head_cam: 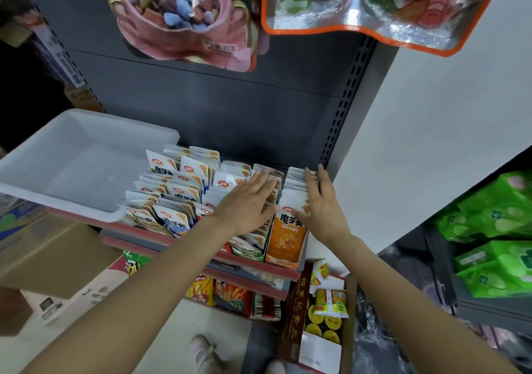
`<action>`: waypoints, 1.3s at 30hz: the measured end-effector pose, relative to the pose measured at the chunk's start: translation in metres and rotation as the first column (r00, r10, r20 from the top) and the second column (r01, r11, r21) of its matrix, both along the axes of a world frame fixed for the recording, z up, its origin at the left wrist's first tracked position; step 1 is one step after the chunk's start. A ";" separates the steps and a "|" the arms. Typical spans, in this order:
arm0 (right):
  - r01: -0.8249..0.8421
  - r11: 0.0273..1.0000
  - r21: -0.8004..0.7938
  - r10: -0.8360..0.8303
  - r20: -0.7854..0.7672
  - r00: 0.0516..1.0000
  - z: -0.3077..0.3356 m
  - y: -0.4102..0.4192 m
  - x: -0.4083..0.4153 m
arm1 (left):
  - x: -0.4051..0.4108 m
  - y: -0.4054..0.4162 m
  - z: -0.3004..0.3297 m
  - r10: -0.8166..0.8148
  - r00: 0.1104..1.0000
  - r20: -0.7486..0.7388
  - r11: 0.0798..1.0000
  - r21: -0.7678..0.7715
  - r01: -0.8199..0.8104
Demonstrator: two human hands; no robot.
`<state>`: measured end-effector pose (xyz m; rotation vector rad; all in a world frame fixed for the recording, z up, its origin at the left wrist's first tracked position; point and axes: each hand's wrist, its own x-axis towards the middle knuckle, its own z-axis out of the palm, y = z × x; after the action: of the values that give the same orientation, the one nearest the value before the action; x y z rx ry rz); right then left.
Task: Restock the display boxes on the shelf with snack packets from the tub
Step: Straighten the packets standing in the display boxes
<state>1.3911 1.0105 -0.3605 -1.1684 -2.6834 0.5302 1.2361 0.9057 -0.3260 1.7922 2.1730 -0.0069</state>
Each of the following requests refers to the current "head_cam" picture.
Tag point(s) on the black plastic wrapped bundle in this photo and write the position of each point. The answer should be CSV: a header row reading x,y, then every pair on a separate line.
x,y
391,336

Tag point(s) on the red display box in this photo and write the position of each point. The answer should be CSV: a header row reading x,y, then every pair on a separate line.
x,y
233,174

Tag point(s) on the yellow snack packets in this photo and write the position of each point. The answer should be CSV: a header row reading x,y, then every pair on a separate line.
x,y
328,299

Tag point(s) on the white pink carton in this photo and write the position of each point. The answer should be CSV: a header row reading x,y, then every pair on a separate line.
x,y
75,295

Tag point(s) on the blue konjac snack packet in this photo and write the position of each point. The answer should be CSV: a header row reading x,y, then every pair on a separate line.
x,y
174,218

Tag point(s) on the white blue carton box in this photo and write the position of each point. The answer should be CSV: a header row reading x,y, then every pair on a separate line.
x,y
54,50

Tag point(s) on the person's left hand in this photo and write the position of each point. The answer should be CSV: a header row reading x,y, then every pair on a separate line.
x,y
245,205

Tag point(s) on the stack of green packs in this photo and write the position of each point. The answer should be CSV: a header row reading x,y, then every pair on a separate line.
x,y
495,236

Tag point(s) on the dark red white-label carton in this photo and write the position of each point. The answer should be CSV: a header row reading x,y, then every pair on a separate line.
x,y
307,328

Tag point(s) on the person's right shoe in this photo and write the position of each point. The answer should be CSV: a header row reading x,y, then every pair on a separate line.
x,y
276,367

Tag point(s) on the blue print cardboard carton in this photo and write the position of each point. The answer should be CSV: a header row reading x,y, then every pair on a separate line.
x,y
46,249

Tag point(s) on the orange snack packet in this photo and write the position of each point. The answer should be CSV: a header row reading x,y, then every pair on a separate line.
x,y
285,241

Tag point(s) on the hanging pink candy bag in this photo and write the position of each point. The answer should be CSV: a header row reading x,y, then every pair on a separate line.
x,y
187,25

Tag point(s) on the green display box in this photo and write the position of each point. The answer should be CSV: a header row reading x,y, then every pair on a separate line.
x,y
249,245

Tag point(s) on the orange-edged clear candy bag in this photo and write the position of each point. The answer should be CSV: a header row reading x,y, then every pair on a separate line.
x,y
382,8

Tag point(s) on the white plastic bin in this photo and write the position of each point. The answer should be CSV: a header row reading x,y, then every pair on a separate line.
x,y
75,166

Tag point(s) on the blue display box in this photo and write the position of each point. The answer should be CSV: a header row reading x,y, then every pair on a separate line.
x,y
174,216

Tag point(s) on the person's shoe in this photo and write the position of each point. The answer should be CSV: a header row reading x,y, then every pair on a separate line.
x,y
276,367
204,353

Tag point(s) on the person's right forearm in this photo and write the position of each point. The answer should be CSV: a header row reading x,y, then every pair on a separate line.
x,y
424,307

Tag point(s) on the person's right hand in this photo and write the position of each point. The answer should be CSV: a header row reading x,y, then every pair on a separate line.
x,y
324,212

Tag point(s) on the green snack bag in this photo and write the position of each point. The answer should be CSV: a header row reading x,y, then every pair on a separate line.
x,y
135,261

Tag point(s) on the person's left shoe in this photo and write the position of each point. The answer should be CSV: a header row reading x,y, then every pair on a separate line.
x,y
204,353

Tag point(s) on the person's left forearm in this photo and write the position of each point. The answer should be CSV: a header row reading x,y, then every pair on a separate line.
x,y
133,311

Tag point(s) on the orange display box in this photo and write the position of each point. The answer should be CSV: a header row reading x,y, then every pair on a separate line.
x,y
287,236

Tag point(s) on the row of orange chip bags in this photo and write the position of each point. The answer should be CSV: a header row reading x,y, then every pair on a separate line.
x,y
233,295

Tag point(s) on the plain brown cardboard carton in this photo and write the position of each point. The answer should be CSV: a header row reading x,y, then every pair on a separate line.
x,y
83,97

